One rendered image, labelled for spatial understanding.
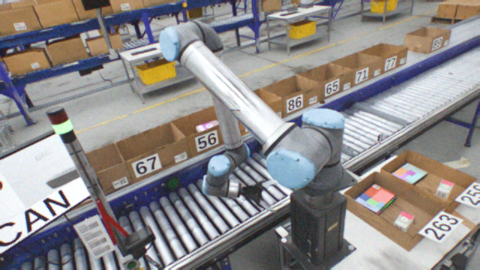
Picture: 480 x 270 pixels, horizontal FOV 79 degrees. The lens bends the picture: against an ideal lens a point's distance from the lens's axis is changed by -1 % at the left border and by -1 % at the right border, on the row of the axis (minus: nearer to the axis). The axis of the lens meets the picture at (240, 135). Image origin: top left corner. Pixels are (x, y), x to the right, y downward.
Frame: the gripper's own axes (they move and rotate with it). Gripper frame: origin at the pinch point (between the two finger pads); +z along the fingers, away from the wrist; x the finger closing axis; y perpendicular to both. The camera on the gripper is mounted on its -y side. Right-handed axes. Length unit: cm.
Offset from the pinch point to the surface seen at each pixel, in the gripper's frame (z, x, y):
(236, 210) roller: -15.3, 8.4, 33.0
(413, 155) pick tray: 87, -40, 20
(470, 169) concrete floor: 211, -64, 104
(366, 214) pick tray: 46.4, 1.8, 2.4
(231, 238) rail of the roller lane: -17.1, 23.3, 23.0
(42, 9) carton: -347, -266, 306
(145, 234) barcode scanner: -56, 25, -12
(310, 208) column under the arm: 8.2, 5.0, -21.5
